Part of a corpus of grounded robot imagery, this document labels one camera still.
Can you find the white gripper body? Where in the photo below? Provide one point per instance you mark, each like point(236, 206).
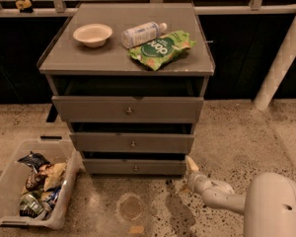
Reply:
point(195, 181)

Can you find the grey bottom drawer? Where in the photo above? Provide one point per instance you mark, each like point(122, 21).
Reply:
point(135, 167)

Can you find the grey drawer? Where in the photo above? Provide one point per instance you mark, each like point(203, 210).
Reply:
point(135, 167)
point(128, 109)
point(132, 142)

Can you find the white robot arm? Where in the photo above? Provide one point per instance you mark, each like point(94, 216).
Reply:
point(268, 206)

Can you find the grey drawer cabinet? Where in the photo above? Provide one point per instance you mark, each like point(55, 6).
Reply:
point(73, 69)

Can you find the grey middle drawer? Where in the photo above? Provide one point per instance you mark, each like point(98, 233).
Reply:
point(132, 142)

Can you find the grey top drawer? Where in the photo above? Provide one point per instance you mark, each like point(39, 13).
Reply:
point(128, 109)

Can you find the green snack bag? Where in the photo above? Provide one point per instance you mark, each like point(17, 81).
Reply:
point(162, 50)

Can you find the yellow chip bag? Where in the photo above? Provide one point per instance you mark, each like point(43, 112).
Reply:
point(53, 175)

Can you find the blue soda can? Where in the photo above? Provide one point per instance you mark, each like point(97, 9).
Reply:
point(50, 201)

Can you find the clear plastic bottle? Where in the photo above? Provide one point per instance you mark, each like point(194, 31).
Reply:
point(141, 34)

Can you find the brown snack packet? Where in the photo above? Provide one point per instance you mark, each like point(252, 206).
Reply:
point(34, 181)

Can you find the dark blue snack bag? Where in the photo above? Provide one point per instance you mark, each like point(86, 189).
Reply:
point(34, 160)

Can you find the clear plastic bin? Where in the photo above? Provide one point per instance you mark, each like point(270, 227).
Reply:
point(14, 175)

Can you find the white paper bowl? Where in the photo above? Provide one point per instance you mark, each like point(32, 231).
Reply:
point(93, 35)

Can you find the white diagonal pipe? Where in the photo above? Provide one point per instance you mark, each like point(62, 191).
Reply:
point(278, 69)

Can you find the small yellow black figure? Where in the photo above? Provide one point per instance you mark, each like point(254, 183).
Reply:
point(24, 6)

